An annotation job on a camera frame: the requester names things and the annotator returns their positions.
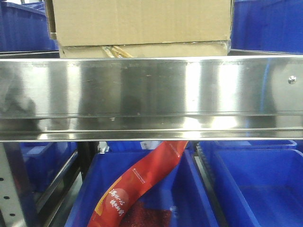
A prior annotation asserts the large plain cardboard box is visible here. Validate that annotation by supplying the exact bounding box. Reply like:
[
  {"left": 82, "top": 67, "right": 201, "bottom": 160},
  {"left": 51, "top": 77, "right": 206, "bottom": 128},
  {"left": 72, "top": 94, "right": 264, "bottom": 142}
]
[{"left": 59, "top": 40, "right": 231, "bottom": 58}]

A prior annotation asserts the stainless steel shelf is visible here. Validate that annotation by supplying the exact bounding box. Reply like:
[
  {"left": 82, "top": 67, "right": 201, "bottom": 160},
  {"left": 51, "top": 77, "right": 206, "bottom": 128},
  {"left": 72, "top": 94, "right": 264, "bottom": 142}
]
[{"left": 0, "top": 53, "right": 303, "bottom": 142}]

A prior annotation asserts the crumpled clear packing tape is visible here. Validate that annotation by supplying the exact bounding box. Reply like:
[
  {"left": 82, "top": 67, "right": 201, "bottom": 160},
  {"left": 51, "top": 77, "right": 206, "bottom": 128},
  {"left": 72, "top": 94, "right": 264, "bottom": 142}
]
[{"left": 102, "top": 45, "right": 133, "bottom": 58}]

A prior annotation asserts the blue plastic bin centre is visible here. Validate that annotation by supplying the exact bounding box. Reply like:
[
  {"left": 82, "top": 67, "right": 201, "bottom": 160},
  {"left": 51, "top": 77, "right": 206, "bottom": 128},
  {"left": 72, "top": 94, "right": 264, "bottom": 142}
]
[{"left": 65, "top": 147, "right": 218, "bottom": 227}]

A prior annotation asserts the blue plastic bin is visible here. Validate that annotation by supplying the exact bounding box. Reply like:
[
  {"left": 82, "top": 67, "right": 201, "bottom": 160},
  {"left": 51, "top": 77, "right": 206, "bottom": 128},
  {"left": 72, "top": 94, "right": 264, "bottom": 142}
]
[
  {"left": 65, "top": 147, "right": 218, "bottom": 227},
  {"left": 199, "top": 141, "right": 303, "bottom": 227}
]

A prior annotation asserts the red printed snack bag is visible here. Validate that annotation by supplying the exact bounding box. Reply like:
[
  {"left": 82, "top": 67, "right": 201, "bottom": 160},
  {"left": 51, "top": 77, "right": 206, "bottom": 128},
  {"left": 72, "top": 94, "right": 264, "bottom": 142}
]
[{"left": 88, "top": 140, "right": 188, "bottom": 227}]

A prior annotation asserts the blue bin lower left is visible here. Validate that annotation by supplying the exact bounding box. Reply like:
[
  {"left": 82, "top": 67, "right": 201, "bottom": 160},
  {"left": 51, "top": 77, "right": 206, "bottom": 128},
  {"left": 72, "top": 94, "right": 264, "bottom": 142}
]
[{"left": 19, "top": 141, "right": 79, "bottom": 193}]

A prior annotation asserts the blue plastic bin right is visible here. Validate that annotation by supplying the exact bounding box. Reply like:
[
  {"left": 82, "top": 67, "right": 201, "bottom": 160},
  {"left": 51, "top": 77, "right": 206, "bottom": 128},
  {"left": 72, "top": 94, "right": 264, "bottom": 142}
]
[{"left": 199, "top": 141, "right": 303, "bottom": 227}]

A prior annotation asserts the blue bin upper right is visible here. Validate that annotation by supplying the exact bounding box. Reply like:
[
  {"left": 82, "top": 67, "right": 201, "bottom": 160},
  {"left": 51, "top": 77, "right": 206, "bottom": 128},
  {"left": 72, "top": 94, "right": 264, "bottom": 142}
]
[{"left": 231, "top": 0, "right": 303, "bottom": 54}]

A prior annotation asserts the blue bin upper left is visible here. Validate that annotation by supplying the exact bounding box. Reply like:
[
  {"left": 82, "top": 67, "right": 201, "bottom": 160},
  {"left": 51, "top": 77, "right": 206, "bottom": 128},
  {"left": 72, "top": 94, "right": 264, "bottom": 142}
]
[{"left": 0, "top": 0, "right": 58, "bottom": 52}]

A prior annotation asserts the perforated white shelf post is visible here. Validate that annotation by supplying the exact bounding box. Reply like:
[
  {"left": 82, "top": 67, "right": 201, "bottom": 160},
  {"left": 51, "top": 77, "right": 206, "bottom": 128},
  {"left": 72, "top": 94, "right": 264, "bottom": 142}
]
[{"left": 0, "top": 141, "right": 38, "bottom": 227}]

